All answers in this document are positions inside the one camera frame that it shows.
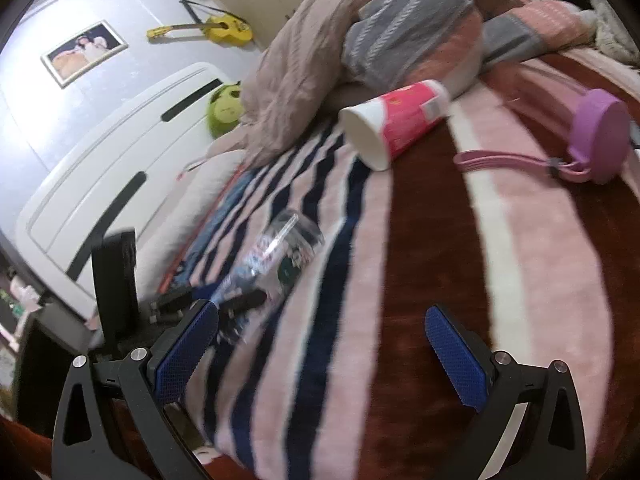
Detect white fluffy cloth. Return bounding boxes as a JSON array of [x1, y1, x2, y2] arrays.
[[584, 0, 640, 67]]

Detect white framed picture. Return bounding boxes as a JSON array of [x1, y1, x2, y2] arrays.
[[40, 19, 129, 89]]

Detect red and white paper cup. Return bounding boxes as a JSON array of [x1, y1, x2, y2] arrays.
[[338, 79, 454, 172]]

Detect grey and pink striped pillow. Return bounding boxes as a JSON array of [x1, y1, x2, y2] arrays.
[[344, 0, 603, 98]]

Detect pink navy brown striped blanket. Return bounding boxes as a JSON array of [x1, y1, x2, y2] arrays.
[[162, 50, 640, 480]]

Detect white bed headboard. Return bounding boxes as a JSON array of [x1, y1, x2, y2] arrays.
[[15, 62, 242, 317]]

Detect yellow toy guitar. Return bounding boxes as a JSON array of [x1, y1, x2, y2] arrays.
[[146, 15, 254, 47]]

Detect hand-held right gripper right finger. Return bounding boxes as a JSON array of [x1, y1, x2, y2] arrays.
[[424, 304, 590, 480]]

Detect purple bottle with pink strap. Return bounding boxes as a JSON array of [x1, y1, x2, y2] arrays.
[[453, 88, 632, 186]]

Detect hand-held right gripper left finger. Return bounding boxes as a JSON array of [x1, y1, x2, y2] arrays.
[[51, 299, 219, 480]]

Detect beige duvet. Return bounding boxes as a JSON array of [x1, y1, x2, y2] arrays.
[[239, 0, 543, 167]]

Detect green plush toy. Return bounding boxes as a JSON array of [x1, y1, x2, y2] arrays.
[[207, 81, 244, 141]]

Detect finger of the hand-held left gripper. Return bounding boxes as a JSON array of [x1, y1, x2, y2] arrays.
[[219, 288, 269, 315], [149, 290, 201, 330]]

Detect dark bedside cabinet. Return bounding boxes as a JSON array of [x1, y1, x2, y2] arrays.
[[14, 299, 103, 423]]

